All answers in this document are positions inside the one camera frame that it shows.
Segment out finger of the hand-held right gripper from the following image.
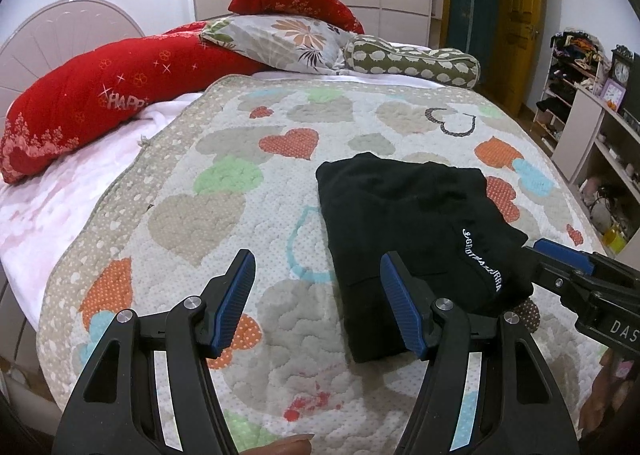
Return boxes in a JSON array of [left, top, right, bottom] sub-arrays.
[[531, 238, 608, 270], [522, 247, 598, 308]]

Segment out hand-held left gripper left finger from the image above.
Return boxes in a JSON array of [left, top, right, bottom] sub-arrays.
[[55, 249, 257, 455]]

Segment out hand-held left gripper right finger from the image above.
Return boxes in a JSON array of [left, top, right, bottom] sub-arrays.
[[379, 251, 583, 455]]

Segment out black pants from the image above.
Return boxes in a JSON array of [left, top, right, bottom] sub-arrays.
[[316, 152, 536, 364]]

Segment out person's right hand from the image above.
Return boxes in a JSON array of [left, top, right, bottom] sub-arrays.
[[579, 347, 640, 442]]

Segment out person's left hand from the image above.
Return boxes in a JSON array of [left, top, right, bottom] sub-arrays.
[[257, 433, 315, 455]]

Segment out yellow bottle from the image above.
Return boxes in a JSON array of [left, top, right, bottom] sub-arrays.
[[602, 222, 627, 252]]

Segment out heart pattern quilt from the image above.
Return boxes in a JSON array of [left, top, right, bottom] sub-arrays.
[[36, 72, 608, 455]]

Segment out beige cabinet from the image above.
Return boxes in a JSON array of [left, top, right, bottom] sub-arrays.
[[560, 84, 640, 258]]

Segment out shoe rack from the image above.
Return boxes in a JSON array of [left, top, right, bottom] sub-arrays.
[[532, 30, 608, 152]]

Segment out dark mantel clock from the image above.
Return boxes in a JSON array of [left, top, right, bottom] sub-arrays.
[[611, 46, 633, 86]]

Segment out pink bed sheet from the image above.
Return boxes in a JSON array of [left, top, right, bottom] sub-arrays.
[[0, 92, 206, 331]]

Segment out yellow wooden door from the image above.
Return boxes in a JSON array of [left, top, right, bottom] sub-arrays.
[[492, 0, 544, 118]]

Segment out green spotted bolster pillow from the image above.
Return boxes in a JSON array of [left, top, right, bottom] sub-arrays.
[[344, 34, 482, 90]]

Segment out large red patterned pillow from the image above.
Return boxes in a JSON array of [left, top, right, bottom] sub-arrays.
[[0, 21, 271, 184]]

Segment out floral pillow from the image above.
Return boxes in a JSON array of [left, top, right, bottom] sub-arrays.
[[200, 15, 357, 74]]

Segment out dark green door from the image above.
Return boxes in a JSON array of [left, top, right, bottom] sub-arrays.
[[445, 0, 502, 82]]

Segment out pink bed headboard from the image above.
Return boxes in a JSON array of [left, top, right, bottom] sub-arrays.
[[0, 0, 146, 82]]

